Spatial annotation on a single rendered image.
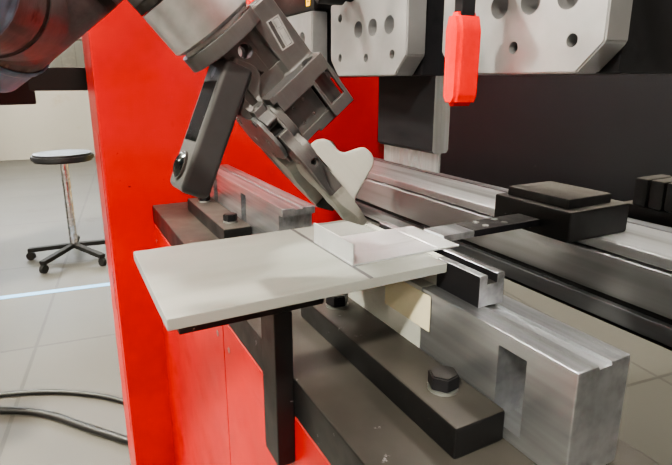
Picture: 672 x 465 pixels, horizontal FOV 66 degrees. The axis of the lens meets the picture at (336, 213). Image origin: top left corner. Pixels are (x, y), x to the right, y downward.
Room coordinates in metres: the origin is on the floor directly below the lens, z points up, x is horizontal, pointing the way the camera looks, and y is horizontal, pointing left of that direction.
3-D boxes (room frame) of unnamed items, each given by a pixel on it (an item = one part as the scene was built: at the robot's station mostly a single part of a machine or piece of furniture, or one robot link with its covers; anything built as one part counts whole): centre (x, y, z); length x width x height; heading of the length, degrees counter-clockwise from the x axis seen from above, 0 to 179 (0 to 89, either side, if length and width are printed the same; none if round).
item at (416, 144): (0.56, -0.08, 1.13); 0.10 x 0.02 x 0.10; 28
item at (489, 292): (0.53, -0.10, 0.99); 0.20 x 0.03 x 0.03; 28
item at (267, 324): (0.48, 0.09, 0.88); 0.14 x 0.04 x 0.22; 118
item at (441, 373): (0.41, -0.10, 0.91); 0.03 x 0.03 x 0.02
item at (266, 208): (1.05, 0.18, 0.92); 0.50 x 0.06 x 0.10; 28
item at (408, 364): (0.50, -0.05, 0.89); 0.30 x 0.05 x 0.03; 28
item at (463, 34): (0.40, -0.10, 1.20); 0.04 x 0.02 x 0.10; 118
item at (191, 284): (0.49, 0.05, 1.00); 0.26 x 0.18 x 0.01; 118
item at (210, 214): (1.07, 0.25, 0.89); 0.30 x 0.05 x 0.03; 28
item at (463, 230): (0.63, -0.22, 1.01); 0.26 x 0.12 x 0.05; 118
